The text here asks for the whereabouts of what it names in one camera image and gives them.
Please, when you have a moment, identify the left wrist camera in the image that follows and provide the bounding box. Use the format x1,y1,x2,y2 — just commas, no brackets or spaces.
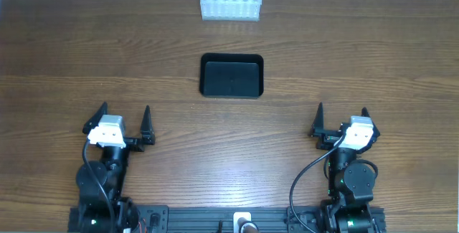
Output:
87,114,127,149

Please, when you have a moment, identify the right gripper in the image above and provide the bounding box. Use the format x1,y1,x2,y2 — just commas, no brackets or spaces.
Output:
310,102,381,151

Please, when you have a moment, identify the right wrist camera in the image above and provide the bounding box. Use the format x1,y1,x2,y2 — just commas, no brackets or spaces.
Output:
333,115,375,151

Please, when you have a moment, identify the white test tube rack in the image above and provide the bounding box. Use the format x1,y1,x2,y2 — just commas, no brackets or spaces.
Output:
199,0,263,22

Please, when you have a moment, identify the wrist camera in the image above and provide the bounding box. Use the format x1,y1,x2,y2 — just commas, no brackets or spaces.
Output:
87,114,127,149
333,115,375,151

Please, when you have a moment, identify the black tray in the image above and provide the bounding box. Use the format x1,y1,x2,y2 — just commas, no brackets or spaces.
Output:
199,52,265,100

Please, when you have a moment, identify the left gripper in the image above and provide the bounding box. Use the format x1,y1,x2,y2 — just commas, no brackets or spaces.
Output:
82,101,156,153

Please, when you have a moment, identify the mounting rail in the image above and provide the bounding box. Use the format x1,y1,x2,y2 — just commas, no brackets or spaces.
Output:
67,204,387,233

